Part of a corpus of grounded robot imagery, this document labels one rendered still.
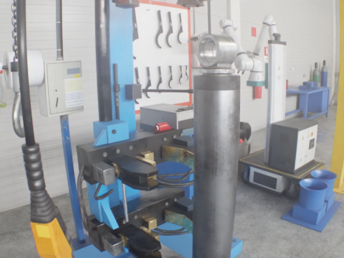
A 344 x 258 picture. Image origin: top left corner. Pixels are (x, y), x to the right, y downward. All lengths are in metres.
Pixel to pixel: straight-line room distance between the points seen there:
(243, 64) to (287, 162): 1.19
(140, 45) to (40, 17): 1.41
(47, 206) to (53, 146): 2.76
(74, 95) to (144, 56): 1.98
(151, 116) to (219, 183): 0.99
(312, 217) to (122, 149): 2.00
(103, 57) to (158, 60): 2.46
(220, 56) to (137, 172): 0.68
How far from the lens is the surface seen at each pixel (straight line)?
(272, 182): 3.44
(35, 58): 2.09
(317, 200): 2.97
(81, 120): 3.59
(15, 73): 0.82
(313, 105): 8.31
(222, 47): 1.24
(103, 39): 1.77
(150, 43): 4.09
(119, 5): 1.69
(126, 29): 1.95
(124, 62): 1.93
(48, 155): 3.50
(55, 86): 2.15
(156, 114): 2.11
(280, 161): 3.39
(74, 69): 2.20
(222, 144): 1.27
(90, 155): 1.61
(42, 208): 0.75
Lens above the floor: 1.54
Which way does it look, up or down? 13 degrees down
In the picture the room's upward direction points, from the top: 1 degrees counter-clockwise
